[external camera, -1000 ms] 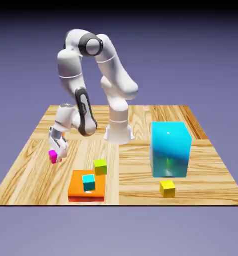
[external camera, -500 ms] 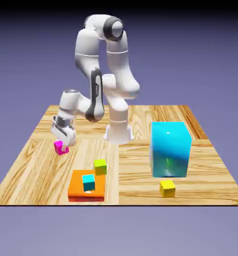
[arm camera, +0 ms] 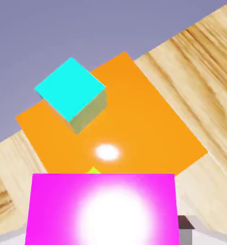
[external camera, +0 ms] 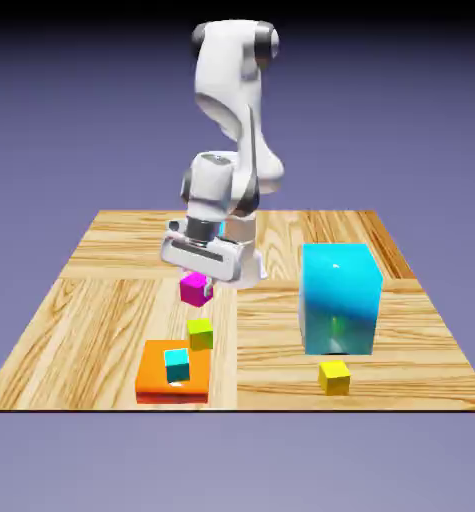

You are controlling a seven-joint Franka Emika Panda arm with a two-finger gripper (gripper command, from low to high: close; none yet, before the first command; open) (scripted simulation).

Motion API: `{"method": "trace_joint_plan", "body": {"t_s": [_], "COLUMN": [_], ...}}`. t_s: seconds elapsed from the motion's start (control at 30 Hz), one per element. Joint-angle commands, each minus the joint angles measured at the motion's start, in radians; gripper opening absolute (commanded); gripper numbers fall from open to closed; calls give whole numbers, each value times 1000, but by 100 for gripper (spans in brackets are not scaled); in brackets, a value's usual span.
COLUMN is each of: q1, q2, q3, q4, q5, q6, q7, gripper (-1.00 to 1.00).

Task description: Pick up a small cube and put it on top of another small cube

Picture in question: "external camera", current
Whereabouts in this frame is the small yellow cube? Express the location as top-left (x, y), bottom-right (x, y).
top-left (317, 359), bottom-right (352, 397)

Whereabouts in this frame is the small cyan cube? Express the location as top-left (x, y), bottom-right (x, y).
top-left (163, 347), bottom-right (191, 383)

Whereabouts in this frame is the small lime green cube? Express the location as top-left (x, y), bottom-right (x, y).
top-left (186, 318), bottom-right (215, 352)

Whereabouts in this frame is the small magenta cube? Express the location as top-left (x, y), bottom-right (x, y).
top-left (179, 271), bottom-right (215, 309)

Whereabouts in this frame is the large cyan box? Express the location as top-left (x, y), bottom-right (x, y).
top-left (297, 242), bottom-right (384, 356)

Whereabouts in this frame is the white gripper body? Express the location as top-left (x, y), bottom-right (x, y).
top-left (159, 235), bottom-right (248, 283)

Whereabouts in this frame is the large orange box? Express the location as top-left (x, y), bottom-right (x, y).
top-left (135, 339), bottom-right (212, 405)

